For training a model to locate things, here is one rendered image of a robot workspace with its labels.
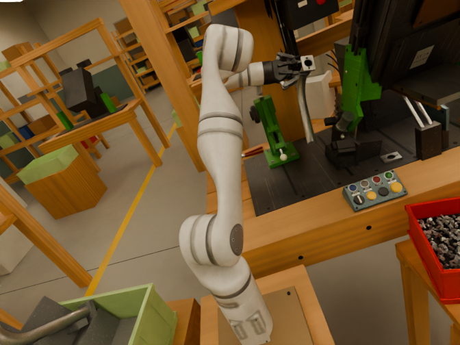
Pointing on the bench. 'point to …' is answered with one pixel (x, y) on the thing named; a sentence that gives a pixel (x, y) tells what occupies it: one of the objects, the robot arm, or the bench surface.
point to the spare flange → (391, 159)
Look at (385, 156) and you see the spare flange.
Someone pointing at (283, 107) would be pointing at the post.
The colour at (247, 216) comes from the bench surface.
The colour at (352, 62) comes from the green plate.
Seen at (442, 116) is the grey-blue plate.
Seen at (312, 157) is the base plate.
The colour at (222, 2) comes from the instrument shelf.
